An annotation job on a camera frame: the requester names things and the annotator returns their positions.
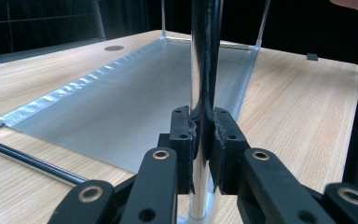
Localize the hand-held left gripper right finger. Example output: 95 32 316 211
209 106 252 196

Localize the grey two-tier metal rack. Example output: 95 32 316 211
0 0 271 224

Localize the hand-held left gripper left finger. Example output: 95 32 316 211
158 105 198 195

